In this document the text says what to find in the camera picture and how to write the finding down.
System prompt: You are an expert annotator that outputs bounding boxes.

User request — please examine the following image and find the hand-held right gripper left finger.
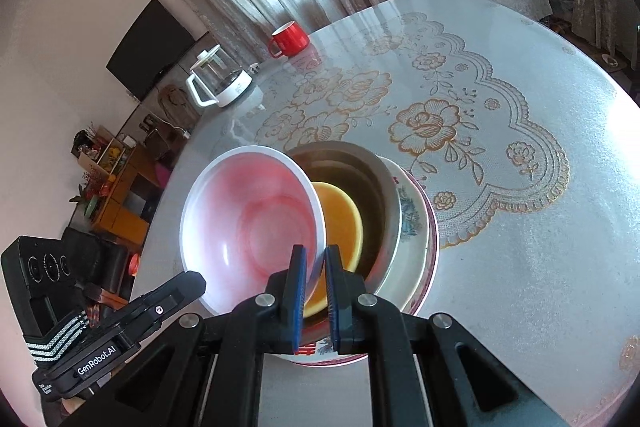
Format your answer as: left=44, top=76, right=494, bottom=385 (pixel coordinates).
left=60, top=244, right=307, bottom=427

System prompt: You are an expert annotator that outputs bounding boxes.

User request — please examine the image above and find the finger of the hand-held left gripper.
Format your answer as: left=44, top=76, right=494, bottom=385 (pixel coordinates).
left=131, top=271, right=207, bottom=325

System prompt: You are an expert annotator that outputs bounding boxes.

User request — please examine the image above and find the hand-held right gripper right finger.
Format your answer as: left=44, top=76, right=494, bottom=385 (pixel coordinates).
left=324, top=244, right=571, bottom=427

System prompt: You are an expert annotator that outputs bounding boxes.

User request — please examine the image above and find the yellow plastic bowl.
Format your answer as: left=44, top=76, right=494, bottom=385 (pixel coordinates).
left=302, top=181, right=364, bottom=318

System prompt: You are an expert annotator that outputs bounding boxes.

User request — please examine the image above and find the red plastic bowl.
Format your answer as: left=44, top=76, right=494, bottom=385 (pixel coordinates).
left=180, top=146, right=328, bottom=315

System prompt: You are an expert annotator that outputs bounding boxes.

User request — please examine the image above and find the medium red-blue patterned plate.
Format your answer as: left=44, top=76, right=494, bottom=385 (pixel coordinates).
left=277, top=157, right=432, bottom=363

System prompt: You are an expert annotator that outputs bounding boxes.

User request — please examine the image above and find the large purple-rimmed floral plate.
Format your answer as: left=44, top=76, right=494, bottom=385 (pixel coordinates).
left=300, top=177, right=440, bottom=367

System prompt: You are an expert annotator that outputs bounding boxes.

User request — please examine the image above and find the stainless steel bowl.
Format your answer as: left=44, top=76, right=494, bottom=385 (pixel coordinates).
left=285, top=141, right=403, bottom=303

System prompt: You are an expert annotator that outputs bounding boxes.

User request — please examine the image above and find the black leather seat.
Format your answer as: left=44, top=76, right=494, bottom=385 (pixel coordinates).
left=60, top=227, right=128, bottom=293

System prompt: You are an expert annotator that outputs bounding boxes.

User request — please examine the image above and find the wooden cabinet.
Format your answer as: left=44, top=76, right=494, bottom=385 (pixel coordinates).
left=70, top=127, right=173, bottom=238

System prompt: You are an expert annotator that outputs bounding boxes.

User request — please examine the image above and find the gold lace table mat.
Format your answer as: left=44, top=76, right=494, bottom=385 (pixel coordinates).
left=255, top=12, right=571, bottom=250

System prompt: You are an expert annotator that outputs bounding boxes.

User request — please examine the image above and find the white glass electric kettle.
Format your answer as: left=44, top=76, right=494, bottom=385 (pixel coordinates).
left=186, top=48, right=253, bottom=108

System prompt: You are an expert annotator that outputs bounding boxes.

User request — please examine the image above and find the red mug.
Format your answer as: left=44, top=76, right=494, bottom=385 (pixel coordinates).
left=268, top=21, right=310, bottom=59

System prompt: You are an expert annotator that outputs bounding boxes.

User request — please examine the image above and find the black wall television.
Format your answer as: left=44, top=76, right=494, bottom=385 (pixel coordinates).
left=105, top=0, right=196, bottom=101

